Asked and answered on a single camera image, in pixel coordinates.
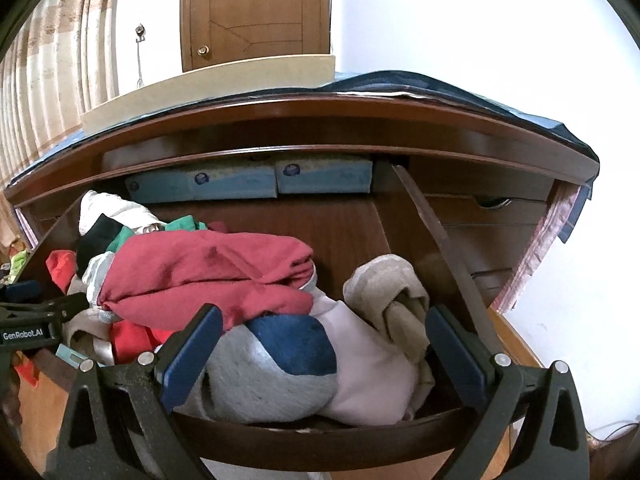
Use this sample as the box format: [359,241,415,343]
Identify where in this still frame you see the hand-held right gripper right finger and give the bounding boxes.
[425,304,593,480]

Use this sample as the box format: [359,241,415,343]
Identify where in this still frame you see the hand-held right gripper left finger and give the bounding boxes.
[52,304,224,480]

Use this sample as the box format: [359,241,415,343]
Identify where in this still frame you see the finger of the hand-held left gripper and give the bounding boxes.
[0,292,90,323]
[0,280,42,306]

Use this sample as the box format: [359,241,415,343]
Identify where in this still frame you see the tan underwear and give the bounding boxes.
[64,309,117,367]

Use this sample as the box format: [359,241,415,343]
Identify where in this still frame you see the red and orange underwear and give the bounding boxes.
[110,319,174,365]

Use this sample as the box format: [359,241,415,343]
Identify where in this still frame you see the green and black underwear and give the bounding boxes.
[75,212,197,277]

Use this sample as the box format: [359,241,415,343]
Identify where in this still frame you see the beige underwear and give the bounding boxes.
[342,254,436,386]

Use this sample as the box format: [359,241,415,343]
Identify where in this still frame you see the pale pink underwear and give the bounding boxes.
[310,294,422,427]

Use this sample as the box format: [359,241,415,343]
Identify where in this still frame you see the white underwear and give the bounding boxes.
[79,190,162,241]

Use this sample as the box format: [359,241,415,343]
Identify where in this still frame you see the wooden drawer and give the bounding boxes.
[470,270,517,307]
[425,192,548,228]
[442,225,540,274]
[15,162,506,473]

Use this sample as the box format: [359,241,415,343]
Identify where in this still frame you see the shallow white box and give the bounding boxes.
[80,54,335,133]

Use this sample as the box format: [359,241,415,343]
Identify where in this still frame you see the light grey underwear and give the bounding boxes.
[81,251,119,307]

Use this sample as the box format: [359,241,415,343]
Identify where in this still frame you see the closed wooden drawer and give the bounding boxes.
[425,192,548,228]
[442,225,540,274]
[470,270,517,307]

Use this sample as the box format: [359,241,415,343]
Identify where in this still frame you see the bright red garment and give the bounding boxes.
[46,250,80,295]

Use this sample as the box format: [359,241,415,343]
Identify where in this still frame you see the beige striped curtain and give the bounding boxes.
[0,0,124,187]

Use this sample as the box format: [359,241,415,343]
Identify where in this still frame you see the curtain tassel tie-back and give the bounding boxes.
[134,39,147,90]

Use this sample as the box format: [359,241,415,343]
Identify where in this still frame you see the blue checked cloth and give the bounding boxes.
[7,70,601,243]

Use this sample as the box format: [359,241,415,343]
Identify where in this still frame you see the wooden door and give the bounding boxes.
[180,0,334,74]

